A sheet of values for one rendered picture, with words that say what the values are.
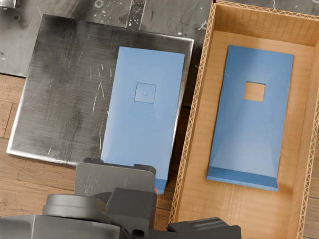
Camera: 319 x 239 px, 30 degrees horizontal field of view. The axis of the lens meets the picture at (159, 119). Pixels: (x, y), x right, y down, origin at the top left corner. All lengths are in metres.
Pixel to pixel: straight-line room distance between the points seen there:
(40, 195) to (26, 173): 0.03
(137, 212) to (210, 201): 0.18
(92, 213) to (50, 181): 0.30
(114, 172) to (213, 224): 0.09
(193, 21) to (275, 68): 0.11
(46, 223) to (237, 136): 0.34
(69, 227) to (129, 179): 0.17
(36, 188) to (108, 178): 0.17
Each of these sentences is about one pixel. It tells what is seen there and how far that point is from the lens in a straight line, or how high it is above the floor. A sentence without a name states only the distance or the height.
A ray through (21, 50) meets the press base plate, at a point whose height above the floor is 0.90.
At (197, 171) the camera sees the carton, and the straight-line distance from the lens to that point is 0.62.
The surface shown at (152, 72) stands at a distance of 0.63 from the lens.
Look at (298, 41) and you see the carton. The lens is 0.66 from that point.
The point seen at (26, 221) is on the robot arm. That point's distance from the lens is 0.33.
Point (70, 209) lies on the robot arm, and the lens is 0.34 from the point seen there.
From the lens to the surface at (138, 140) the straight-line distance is 0.61.
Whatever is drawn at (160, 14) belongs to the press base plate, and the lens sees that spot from 0.68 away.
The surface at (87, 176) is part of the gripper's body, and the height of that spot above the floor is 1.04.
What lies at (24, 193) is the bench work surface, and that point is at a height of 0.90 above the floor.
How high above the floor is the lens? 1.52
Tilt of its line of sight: 75 degrees down
